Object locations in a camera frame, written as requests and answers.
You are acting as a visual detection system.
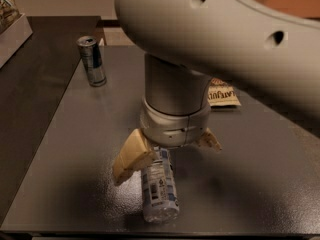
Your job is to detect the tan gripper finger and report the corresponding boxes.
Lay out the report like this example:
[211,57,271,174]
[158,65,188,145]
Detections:
[196,128,222,152]
[112,129,157,186]

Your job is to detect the blue plastic bottle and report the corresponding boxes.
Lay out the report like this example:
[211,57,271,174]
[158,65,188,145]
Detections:
[141,147,180,223]

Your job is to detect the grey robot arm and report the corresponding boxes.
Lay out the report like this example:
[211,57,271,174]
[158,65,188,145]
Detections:
[113,0,320,184]

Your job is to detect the brown chip bag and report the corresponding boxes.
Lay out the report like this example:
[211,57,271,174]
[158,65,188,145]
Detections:
[208,78,241,107]

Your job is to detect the silver blue energy drink can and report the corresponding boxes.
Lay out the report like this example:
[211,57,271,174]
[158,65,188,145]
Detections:
[76,36,106,87]

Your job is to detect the white box with snacks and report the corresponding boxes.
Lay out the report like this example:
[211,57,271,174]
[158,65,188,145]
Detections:
[0,0,33,68]

